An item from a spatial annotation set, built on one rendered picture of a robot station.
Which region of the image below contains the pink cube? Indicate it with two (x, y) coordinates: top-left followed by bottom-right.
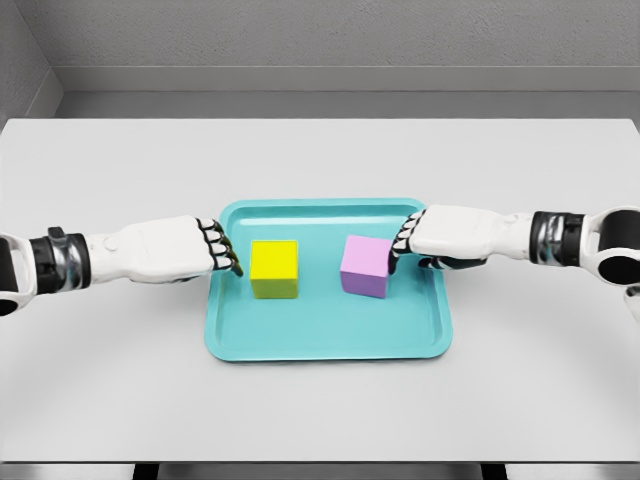
(339, 234), (395, 300)

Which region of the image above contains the yellow cube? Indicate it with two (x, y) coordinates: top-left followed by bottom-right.
(249, 239), (301, 300)

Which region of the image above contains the teal rectangular tray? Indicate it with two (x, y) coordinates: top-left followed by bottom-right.
(203, 197), (455, 362)

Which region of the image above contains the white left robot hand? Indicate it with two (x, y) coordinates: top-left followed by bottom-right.
(125, 214), (246, 283)

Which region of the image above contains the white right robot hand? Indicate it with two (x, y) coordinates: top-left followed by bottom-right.
(386, 203), (507, 276)

